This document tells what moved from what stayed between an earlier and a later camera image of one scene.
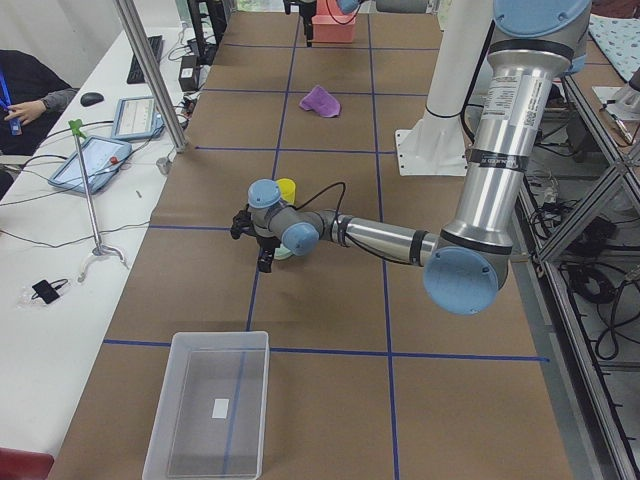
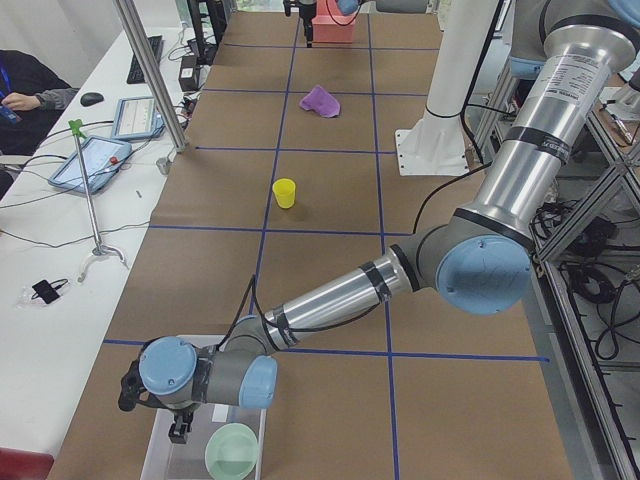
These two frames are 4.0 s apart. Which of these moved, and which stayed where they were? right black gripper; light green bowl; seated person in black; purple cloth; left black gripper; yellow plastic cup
Moved: light green bowl; left black gripper
Stayed: yellow plastic cup; seated person in black; purple cloth; right black gripper
